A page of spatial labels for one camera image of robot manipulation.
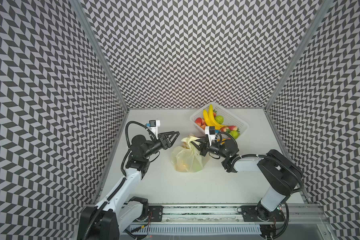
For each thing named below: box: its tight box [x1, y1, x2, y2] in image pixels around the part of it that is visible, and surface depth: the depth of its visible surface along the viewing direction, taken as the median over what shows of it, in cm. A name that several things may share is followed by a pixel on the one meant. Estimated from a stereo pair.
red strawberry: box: [220, 126, 231, 134], surface depth 101 cm
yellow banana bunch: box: [203, 104, 228, 130], surface depth 107 cm
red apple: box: [195, 117, 206, 129], surface depth 106 cm
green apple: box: [215, 115, 224, 125], surface depth 107 cm
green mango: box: [230, 130, 240, 140], surface depth 98 cm
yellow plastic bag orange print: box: [171, 135, 204, 173], surface depth 81 cm
